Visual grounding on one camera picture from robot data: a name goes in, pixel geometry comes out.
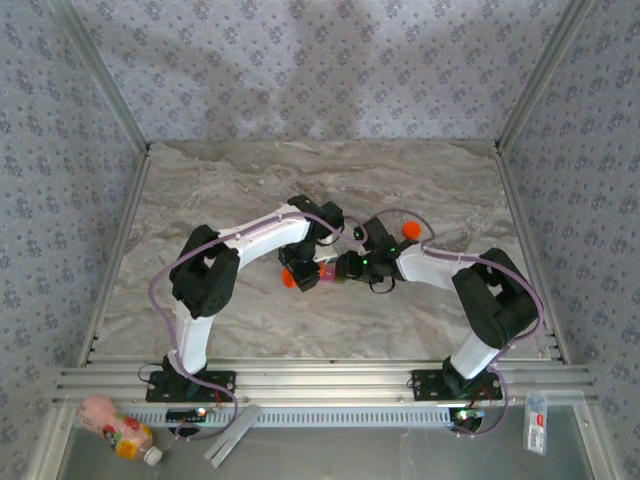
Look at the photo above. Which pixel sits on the small circuit board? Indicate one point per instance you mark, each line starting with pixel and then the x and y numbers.
pixel 467 417
pixel 187 414

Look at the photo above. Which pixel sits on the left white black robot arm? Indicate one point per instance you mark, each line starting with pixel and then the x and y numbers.
pixel 270 237

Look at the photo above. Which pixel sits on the right aluminium corner post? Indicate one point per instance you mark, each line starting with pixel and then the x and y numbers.
pixel 545 75

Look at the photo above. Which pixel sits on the left small circuit board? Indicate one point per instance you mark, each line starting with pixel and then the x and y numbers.
pixel 187 414

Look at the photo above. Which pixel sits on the clear plastic package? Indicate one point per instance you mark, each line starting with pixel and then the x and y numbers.
pixel 535 425

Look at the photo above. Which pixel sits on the right aluminium side rail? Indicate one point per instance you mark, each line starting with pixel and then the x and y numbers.
pixel 530 225

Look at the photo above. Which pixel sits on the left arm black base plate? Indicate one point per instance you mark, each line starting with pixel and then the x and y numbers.
pixel 220 387

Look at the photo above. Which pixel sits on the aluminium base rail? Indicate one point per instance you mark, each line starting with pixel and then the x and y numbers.
pixel 325 380

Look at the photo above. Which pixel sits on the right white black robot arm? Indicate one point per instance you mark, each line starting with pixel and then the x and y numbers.
pixel 430 267

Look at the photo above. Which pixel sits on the grey metal bracket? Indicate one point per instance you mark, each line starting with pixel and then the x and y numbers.
pixel 232 435

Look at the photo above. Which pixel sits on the left aluminium side rail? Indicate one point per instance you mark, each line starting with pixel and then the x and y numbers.
pixel 120 250

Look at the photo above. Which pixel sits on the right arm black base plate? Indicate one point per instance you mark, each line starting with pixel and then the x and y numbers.
pixel 425 385

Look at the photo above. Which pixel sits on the pink drink bottle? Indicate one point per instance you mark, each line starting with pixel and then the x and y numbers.
pixel 115 425

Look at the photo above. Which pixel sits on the aluminium corner post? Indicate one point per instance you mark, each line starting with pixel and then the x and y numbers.
pixel 545 75
pixel 100 75

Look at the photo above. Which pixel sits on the aluminium side rail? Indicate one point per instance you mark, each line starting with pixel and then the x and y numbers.
pixel 120 250
pixel 530 225

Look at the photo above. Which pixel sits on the right small circuit board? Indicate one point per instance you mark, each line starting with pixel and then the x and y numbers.
pixel 467 417

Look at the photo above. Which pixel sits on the left aluminium corner post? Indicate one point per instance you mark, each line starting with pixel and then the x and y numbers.
pixel 100 75

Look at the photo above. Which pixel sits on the pink green pill organizer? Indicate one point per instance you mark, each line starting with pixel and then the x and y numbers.
pixel 329 276

